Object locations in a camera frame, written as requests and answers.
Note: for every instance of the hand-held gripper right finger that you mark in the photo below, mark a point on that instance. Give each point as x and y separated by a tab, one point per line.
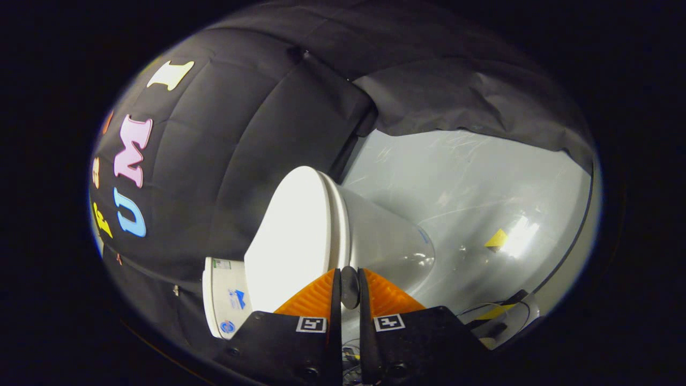
365	332

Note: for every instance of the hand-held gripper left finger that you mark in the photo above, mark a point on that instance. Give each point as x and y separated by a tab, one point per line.
335	327

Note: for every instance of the white toilet bowl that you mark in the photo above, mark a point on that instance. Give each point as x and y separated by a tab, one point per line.
386	241

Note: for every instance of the black backdrop cloth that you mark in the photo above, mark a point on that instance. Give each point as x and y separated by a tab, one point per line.
241	134

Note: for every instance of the white device with striped tape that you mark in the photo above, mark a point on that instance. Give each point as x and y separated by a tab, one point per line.
509	321

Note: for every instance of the yellow floor tape piece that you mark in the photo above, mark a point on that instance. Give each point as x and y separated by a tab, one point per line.
497	239

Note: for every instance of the white toilet tank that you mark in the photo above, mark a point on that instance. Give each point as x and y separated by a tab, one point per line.
220	300

